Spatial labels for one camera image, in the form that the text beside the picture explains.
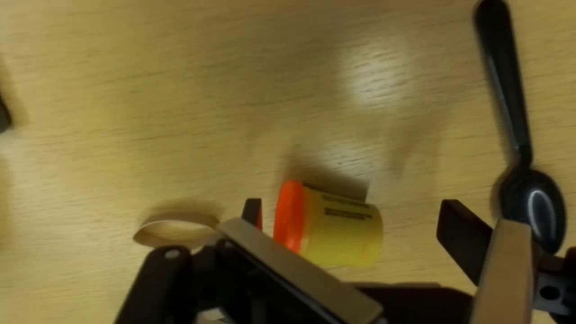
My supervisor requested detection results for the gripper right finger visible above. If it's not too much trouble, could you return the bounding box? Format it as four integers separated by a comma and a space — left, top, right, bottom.
435, 198, 536, 324

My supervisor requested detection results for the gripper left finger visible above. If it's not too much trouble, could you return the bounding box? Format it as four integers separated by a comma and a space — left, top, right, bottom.
214, 196, 383, 324

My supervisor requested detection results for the yellow container with orange lid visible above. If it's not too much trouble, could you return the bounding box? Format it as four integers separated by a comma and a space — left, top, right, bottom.
271, 178, 385, 270

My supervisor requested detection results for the tan rubber band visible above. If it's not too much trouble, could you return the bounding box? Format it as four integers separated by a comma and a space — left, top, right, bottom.
131, 205, 221, 250

